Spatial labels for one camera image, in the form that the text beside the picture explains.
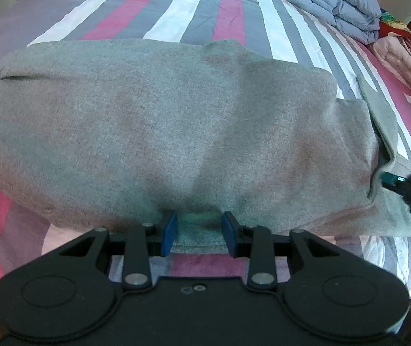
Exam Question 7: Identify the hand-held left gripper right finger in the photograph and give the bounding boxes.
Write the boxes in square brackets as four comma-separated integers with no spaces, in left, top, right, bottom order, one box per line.
[220,211,337,292]

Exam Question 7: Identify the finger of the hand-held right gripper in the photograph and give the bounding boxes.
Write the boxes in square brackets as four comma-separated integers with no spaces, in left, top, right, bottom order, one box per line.
[380,170,411,196]

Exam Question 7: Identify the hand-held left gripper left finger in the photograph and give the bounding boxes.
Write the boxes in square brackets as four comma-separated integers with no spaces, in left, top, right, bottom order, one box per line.
[59,211,179,291]

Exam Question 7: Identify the grey pants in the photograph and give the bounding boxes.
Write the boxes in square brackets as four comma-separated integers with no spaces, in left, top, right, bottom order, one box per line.
[0,38,411,256]

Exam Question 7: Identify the folded pink blanket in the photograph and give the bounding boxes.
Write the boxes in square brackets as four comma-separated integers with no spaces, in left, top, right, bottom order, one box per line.
[372,35,411,98]

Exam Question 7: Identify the striped bed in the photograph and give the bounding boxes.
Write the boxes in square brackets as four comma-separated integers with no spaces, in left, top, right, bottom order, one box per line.
[0,0,411,298]

